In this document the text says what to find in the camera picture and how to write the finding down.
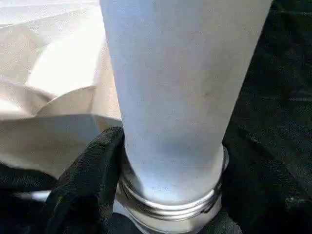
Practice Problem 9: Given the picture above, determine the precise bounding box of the black work mat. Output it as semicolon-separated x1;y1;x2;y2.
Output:
0;0;312;234

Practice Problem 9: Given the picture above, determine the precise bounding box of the white plastic table leg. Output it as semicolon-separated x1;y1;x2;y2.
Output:
99;0;273;234

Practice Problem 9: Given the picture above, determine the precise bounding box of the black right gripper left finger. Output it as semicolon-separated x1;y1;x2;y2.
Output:
39;127;126;234

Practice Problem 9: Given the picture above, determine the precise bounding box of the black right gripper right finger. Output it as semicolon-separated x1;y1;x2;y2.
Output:
210;132;312;234

